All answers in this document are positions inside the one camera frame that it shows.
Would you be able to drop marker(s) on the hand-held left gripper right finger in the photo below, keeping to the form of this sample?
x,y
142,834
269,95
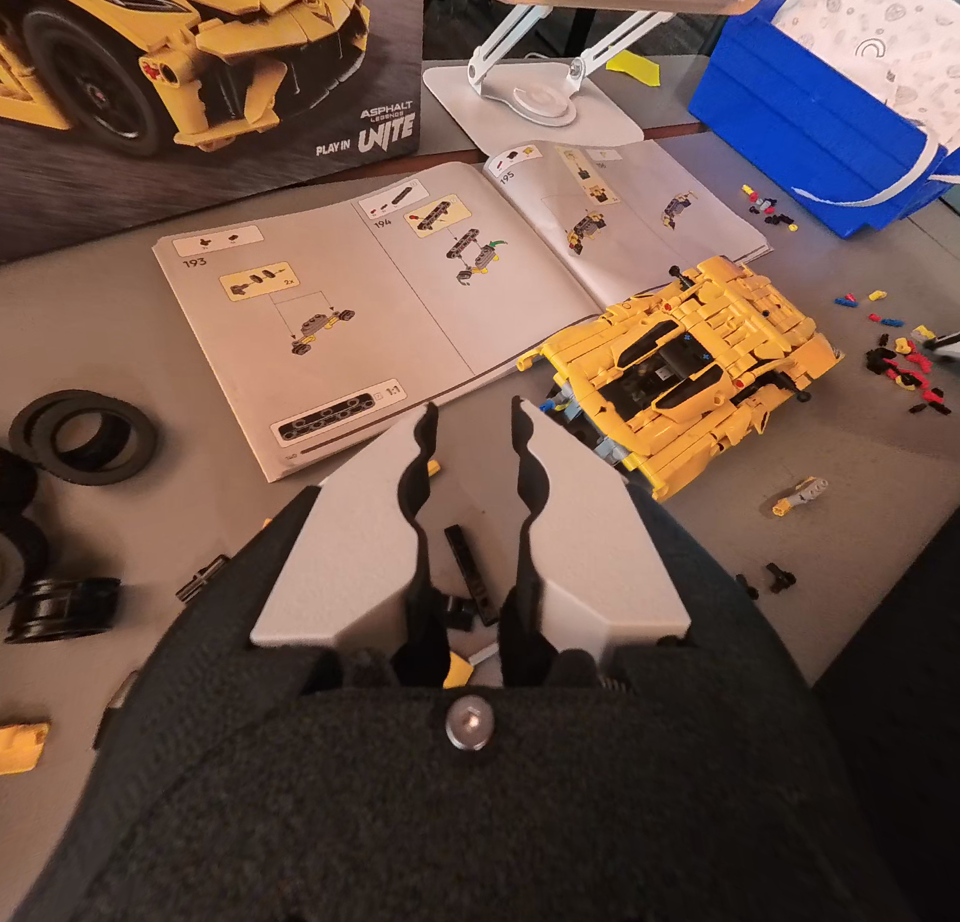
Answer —
x,y
600,554

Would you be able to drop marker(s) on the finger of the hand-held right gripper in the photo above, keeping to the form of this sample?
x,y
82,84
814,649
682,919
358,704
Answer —
x,y
949,344

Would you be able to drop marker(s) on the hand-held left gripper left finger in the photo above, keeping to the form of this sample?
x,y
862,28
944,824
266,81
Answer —
x,y
345,562

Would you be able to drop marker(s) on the pile of red black pins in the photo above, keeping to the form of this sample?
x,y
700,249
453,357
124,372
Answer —
x,y
900,367

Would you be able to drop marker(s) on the building instruction booklet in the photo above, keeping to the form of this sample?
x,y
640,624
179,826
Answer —
x,y
337,382

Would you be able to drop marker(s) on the yellow brick toy car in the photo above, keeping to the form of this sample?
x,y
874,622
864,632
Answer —
x,y
750,322

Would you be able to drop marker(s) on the short grey three-hole beam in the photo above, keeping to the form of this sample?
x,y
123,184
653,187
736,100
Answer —
x,y
814,492

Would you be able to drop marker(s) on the grey desk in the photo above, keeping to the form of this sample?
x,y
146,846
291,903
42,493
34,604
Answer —
x,y
825,562

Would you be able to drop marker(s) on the pile of yellow black pieces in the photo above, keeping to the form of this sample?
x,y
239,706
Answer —
x,y
469,569

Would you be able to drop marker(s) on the black connector piece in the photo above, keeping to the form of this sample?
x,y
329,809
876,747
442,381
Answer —
x,y
747,586
780,577

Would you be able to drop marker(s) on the white paper strip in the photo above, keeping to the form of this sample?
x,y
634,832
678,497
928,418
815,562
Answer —
x,y
934,168

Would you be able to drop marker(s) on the cluster of mixed small pins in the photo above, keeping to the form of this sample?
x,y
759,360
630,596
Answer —
x,y
765,206

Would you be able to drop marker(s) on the black toy tire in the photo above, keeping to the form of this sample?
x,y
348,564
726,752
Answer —
x,y
135,442
22,562

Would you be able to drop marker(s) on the blue plastic bin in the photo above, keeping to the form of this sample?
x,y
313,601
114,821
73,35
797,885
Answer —
x,y
787,112

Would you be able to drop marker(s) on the black toy wheel rim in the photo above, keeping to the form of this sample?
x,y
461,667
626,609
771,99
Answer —
x,y
60,611

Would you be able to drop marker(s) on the yellow paper scrap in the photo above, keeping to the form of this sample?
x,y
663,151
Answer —
x,y
634,67

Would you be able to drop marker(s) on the toy car set box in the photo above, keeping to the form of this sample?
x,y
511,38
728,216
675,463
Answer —
x,y
75,187

